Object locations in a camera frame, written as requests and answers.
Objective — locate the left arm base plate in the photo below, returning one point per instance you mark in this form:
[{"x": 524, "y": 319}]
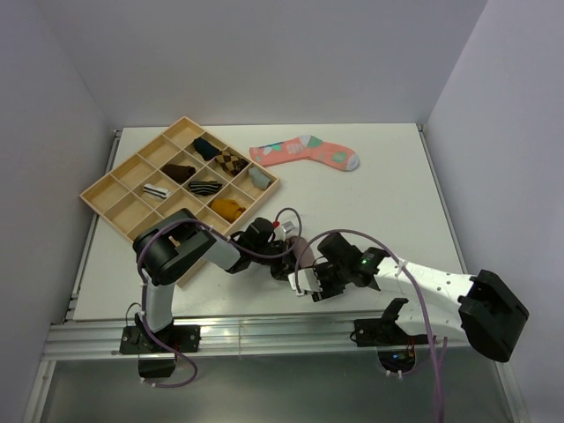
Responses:
[{"x": 183, "y": 338}]

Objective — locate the aluminium frame rail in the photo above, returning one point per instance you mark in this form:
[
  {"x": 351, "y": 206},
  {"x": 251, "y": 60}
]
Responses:
[{"x": 231, "y": 336}]

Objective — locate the grey rolled sock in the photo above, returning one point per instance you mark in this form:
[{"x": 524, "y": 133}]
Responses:
[{"x": 259, "y": 179}]

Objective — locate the pink patterned sock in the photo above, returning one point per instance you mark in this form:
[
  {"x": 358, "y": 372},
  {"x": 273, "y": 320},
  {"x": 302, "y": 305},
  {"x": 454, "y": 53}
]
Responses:
[{"x": 306, "y": 147}]

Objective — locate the brown argyle rolled sock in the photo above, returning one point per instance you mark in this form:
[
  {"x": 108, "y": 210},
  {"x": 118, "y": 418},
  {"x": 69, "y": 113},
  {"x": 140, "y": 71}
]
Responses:
[{"x": 231, "y": 163}]

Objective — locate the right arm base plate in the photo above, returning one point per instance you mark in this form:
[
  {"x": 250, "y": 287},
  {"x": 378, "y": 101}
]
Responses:
[{"x": 377, "y": 332}]

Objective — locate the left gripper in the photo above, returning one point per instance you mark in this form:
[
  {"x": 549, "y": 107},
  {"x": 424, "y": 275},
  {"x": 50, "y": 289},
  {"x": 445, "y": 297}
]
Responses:
[{"x": 286, "y": 265}]

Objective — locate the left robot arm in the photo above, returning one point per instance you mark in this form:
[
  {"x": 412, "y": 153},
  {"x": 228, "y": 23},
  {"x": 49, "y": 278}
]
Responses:
[{"x": 166, "y": 251}]

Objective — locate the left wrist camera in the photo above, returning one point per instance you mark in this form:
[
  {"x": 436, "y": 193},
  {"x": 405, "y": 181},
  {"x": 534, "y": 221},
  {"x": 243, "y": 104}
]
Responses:
[{"x": 284, "y": 228}]

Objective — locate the wooden divided tray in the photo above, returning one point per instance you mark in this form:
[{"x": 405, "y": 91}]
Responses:
[{"x": 125, "y": 211}]

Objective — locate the black white striped rolled sock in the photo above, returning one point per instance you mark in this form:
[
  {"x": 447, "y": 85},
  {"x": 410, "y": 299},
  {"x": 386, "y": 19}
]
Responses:
[{"x": 205, "y": 188}]

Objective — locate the white sock with black stripes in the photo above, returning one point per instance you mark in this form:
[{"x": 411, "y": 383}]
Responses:
[{"x": 156, "y": 191}]

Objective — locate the dark brown rolled sock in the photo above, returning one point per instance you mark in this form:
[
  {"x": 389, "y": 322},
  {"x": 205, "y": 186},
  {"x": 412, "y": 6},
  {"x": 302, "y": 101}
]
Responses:
[{"x": 178, "y": 173}]

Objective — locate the mustard yellow rolled sock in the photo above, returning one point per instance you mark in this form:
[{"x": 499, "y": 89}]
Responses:
[{"x": 228, "y": 209}]

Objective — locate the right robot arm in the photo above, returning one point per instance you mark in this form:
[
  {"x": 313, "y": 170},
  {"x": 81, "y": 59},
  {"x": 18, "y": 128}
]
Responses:
[{"x": 478, "y": 309}]

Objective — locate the dark teal rolled sock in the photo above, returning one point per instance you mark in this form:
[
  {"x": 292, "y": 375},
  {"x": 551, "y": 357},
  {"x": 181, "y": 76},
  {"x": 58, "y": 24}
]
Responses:
[{"x": 207, "y": 150}]

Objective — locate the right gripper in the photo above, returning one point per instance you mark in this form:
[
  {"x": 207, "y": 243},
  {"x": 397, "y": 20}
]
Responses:
[{"x": 326, "y": 291}]

